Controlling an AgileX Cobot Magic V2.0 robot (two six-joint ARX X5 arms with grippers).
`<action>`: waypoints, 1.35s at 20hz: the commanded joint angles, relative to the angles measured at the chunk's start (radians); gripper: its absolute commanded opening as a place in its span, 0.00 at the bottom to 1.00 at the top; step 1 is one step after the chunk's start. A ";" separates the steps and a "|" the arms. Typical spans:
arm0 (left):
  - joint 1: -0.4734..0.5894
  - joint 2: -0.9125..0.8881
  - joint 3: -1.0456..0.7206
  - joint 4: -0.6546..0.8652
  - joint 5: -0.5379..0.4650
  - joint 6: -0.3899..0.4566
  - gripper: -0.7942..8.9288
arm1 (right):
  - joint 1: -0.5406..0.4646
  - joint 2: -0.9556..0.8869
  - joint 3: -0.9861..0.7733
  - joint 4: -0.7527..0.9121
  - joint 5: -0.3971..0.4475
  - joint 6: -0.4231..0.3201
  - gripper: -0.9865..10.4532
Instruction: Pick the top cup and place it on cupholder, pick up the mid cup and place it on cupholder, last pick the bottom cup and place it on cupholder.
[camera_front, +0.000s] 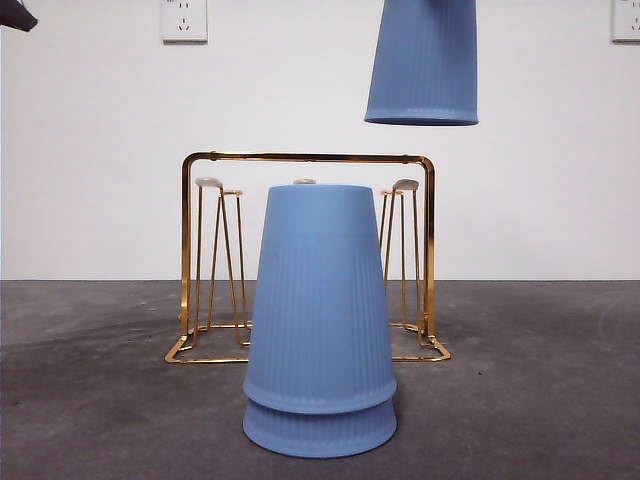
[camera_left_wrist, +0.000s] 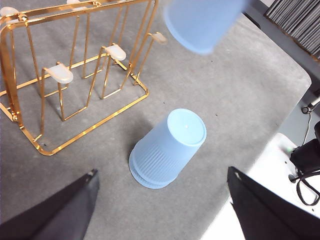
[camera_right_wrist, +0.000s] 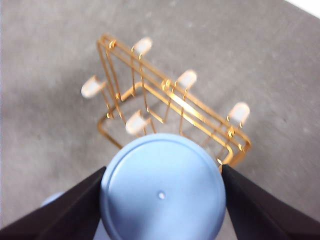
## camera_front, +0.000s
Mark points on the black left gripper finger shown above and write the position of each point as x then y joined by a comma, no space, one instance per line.
15,14

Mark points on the blue ribbed plastic cup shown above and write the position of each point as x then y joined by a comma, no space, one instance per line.
320,436
320,300
425,65

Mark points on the white wall socket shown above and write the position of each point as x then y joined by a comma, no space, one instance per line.
627,20
184,20

